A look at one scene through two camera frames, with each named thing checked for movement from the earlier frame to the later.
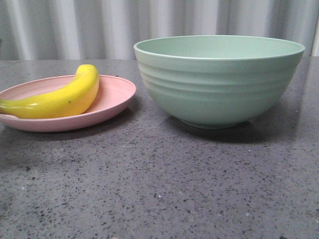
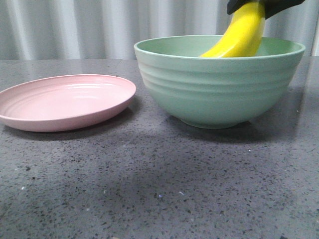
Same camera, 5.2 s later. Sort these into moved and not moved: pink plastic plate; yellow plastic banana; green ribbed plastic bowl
Moved: yellow plastic banana
Not moved: pink plastic plate; green ribbed plastic bowl
